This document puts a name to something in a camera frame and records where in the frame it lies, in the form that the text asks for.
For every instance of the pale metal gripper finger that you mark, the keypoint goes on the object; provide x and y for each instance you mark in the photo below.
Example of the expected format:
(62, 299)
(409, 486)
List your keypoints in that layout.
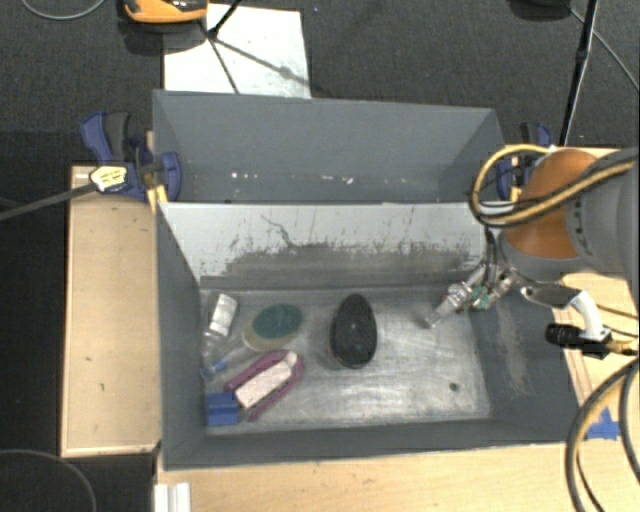
(440, 317)
(434, 312)

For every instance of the grey metal bin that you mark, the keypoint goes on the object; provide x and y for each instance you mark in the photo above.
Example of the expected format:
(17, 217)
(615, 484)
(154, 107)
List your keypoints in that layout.
(400, 370)

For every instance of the black oval brush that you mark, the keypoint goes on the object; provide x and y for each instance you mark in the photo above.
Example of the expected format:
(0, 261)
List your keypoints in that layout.
(354, 332)

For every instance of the purple case with white block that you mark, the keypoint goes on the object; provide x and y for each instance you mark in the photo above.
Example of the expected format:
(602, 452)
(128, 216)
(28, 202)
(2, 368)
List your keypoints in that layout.
(265, 382)

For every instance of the clear plastic bottle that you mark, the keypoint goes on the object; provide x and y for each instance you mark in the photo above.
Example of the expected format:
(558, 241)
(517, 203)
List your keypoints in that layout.
(222, 312)

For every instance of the blue ribbed block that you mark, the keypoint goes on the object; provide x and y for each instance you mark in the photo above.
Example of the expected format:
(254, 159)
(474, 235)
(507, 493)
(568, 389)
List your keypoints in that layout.
(221, 409)

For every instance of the pale wood board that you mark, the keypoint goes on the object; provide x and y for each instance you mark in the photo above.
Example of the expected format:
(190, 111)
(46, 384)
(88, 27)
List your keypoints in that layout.
(110, 325)

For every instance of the black cylinder on white bracket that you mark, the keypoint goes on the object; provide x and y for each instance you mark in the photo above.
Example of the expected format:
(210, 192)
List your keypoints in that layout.
(585, 312)

